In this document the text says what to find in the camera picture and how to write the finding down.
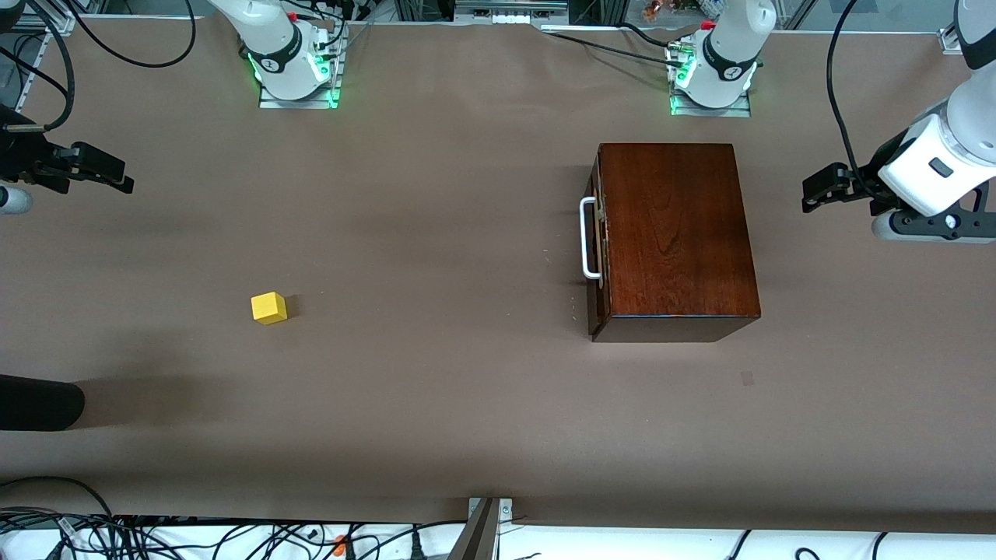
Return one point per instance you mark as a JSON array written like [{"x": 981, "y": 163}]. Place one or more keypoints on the aluminium edge rail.
[{"x": 26, "y": 92}]

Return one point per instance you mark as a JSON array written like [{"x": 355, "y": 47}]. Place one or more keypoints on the brown table cover sheet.
[{"x": 389, "y": 389}]

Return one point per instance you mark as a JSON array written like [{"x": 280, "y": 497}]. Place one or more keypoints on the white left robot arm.
[{"x": 934, "y": 163}]

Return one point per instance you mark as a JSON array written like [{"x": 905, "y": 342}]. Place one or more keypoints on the dark brown wooden cabinet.
[{"x": 677, "y": 233}]

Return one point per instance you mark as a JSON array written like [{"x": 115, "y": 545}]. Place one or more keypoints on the black rounded cylinder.
[{"x": 39, "y": 403}]

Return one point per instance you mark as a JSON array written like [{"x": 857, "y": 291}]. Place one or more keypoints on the metal bracket with beam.
[{"x": 478, "y": 537}]

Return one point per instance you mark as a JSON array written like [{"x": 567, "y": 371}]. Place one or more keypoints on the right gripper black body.
[{"x": 22, "y": 158}]

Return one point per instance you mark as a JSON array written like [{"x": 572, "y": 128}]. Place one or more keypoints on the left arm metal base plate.
[{"x": 724, "y": 113}]

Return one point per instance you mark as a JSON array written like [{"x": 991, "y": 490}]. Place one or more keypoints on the black plug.
[{"x": 417, "y": 548}]

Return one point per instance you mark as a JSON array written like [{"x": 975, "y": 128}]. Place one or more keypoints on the yellow block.
[{"x": 268, "y": 309}]

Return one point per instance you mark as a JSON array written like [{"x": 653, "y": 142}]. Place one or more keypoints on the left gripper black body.
[{"x": 866, "y": 184}]

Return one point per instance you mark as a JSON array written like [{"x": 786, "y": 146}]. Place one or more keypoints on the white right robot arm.
[{"x": 272, "y": 47}]

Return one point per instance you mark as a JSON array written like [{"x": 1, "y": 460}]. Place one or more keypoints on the orange connector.
[{"x": 340, "y": 544}]

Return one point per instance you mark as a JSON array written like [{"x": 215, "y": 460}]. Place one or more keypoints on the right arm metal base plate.
[{"x": 299, "y": 103}]

